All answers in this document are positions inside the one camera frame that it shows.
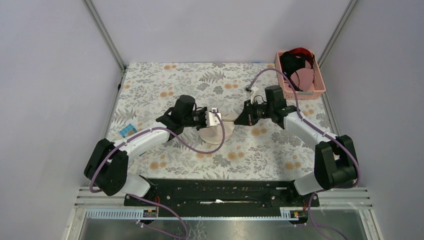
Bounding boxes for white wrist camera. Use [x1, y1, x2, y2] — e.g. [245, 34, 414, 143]
[205, 108, 222, 128]
[244, 85, 259, 104]

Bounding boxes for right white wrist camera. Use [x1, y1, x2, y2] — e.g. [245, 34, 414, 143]
[244, 85, 259, 104]

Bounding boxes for floral tablecloth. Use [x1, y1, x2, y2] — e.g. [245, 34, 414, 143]
[107, 63, 314, 181]

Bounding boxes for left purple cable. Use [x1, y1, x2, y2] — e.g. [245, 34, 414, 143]
[88, 110, 227, 240]

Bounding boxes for black and red bra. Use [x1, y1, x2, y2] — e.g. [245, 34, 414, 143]
[279, 47, 315, 92]

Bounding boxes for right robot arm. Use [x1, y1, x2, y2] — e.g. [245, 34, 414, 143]
[234, 85, 360, 206]

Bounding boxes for purple cable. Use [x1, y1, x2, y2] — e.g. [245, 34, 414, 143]
[245, 68, 362, 240]
[88, 110, 227, 240]

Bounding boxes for colourful toy block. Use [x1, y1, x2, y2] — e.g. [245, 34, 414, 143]
[119, 123, 138, 138]

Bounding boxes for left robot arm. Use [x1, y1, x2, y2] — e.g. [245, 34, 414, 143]
[84, 95, 219, 206]

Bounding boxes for white mesh laundry bag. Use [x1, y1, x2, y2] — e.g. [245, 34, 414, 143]
[197, 112, 238, 145]

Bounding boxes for aluminium corner post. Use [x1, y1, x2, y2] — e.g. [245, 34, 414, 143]
[82, 0, 127, 71]
[318, 0, 359, 67]

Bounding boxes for pink plastic basket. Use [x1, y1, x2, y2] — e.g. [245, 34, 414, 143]
[274, 47, 327, 100]

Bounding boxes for left aluminium corner post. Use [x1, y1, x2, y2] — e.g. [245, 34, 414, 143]
[82, 0, 127, 71]

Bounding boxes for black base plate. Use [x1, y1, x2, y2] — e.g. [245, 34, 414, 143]
[123, 178, 323, 219]

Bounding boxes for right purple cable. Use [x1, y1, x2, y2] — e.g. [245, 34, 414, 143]
[245, 68, 362, 240]

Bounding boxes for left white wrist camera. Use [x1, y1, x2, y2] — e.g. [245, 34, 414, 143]
[205, 108, 222, 128]

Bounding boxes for right aluminium corner post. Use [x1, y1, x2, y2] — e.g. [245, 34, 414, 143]
[318, 0, 359, 67]

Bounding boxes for aluminium front rail frame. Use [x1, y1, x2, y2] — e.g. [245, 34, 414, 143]
[64, 187, 383, 240]

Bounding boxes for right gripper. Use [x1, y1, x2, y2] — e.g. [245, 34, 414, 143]
[234, 98, 274, 127]

